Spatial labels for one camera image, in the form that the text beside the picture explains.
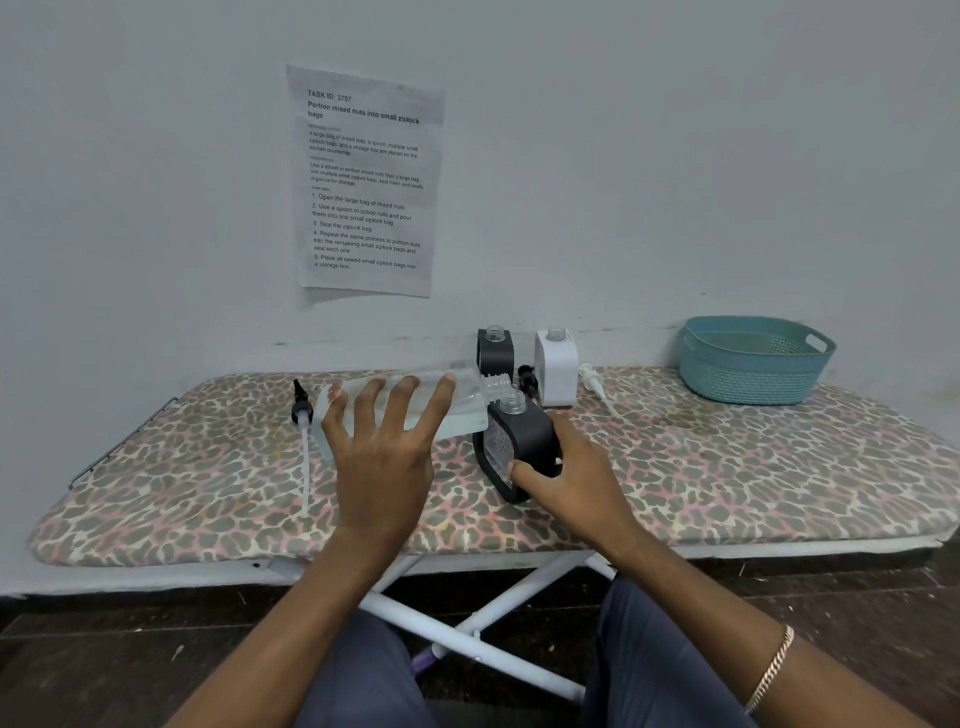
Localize person's left hand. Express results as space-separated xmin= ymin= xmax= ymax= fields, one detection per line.
xmin=321 ymin=373 xmax=458 ymax=538

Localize person's right hand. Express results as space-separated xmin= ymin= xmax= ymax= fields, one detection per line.
xmin=508 ymin=414 xmax=648 ymax=561

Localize black dispenser bottle clear label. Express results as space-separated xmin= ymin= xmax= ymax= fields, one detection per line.
xmin=471 ymin=389 xmax=564 ymax=504

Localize large clear plastic bottle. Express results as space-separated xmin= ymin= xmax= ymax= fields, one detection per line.
xmin=312 ymin=357 xmax=523 ymax=461

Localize person's left forearm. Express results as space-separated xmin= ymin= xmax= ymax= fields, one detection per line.
xmin=163 ymin=525 xmax=418 ymax=728

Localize person's right forearm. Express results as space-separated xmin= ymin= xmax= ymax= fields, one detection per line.
xmin=600 ymin=523 xmax=935 ymax=728

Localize black pump with long tube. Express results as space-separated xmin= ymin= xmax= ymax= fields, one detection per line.
xmin=290 ymin=378 xmax=314 ymax=519

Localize white dispenser bottle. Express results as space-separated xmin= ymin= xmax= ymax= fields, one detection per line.
xmin=533 ymin=326 xmax=578 ymax=409

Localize white pump with tube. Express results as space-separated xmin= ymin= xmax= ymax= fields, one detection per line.
xmin=576 ymin=362 xmax=623 ymax=419

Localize white ironing board legs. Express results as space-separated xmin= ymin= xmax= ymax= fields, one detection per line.
xmin=251 ymin=549 xmax=621 ymax=704

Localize leopard print ironing board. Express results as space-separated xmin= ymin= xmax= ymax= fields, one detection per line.
xmin=26 ymin=365 xmax=960 ymax=570

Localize dark grey trousers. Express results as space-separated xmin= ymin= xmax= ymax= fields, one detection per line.
xmin=294 ymin=573 xmax=760 ymax=728

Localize printed paper sheet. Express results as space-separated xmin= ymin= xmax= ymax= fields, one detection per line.
xmin=285 ymin=63 xmax=447 ymax=300

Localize teal plastic basket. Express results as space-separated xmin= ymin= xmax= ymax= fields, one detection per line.
xmin=678 ymin=315 xmax=838 ymax=408

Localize gold chain bracelet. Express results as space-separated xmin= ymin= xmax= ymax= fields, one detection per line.
xmin=742 ymin=624 xmax=796 ymax=715

